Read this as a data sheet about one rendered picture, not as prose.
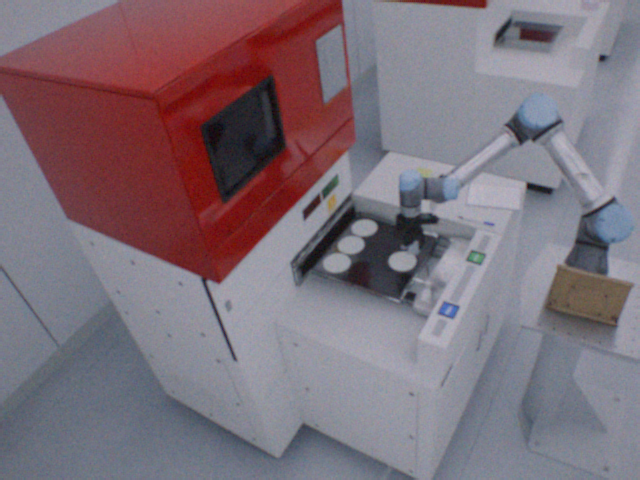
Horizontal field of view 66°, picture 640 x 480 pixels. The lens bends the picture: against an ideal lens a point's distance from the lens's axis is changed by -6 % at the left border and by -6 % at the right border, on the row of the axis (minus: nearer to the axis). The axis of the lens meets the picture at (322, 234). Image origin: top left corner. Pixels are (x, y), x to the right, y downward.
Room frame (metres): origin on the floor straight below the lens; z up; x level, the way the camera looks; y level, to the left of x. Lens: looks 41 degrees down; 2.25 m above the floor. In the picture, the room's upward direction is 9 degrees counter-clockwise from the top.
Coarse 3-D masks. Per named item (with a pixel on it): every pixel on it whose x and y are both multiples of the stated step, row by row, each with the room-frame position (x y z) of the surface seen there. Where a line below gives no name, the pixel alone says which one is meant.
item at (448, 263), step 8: (448, 248) 1.39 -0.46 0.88; (456, 248) 1.38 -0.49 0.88; (448, 256) 1.35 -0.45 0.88; (456, 256) 1.34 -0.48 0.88; (440, 264) 1.32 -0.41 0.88; (448, 264) 1.31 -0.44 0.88; (456, 264) 1.30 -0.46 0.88; (440, 272) 1.28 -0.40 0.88; (448, 272) 1.27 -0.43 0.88; (448, 280) 1.23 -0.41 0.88; (424, 312) 1.12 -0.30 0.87
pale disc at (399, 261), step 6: (402, 252) 1.39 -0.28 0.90; (390, 258) 1.37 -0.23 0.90; (396, 258) 1.37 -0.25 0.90; (402, 258) 1.36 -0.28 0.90; (408, 258) 1.35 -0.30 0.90; (414, 258) 1.35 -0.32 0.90; (390, 264) 1.34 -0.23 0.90; (396, 264) 1.33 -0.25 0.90; (402, 264) 1.33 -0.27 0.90; (408, 264) 1.32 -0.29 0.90; (414, 264) 1.32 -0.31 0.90; (402, 270) 1.30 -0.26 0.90
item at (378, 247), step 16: (352, 224) 1.60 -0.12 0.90; (384, 224) 1.56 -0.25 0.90; (368, 240) 1.49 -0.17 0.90; (384, 240) 1.47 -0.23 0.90; (432, 240) 1.43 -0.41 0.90; (352, 256) 1.41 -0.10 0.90; (368, 256) 1.40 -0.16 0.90; (384, 256) 1.39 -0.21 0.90; (416, 256) 1.36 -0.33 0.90; (336, 272) 1.34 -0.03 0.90; (352, 272) 1.33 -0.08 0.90; (368, 272) 1.32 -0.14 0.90; (384, 272) 1.31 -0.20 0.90; (400, 272) 1.29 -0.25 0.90; (384, 288) 1.23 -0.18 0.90; (400, 288) 1.22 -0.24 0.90
